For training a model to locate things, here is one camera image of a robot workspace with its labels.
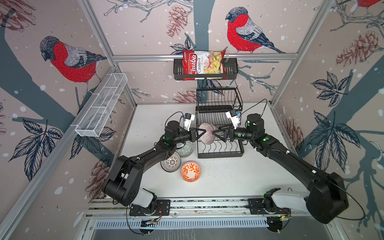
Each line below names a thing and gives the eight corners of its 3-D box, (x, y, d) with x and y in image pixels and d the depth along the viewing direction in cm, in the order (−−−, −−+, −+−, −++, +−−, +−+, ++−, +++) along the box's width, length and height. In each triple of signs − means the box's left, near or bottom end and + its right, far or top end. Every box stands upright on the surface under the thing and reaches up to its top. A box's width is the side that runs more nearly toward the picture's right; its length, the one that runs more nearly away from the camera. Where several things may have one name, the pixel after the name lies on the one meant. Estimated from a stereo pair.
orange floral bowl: (178, 176, 85) (177, 174, 82) (187, 161, 91) (187, 158, 88) (195, 186, 82) (195, 184, 78) (203, 169, 88) (203, 167, 84)
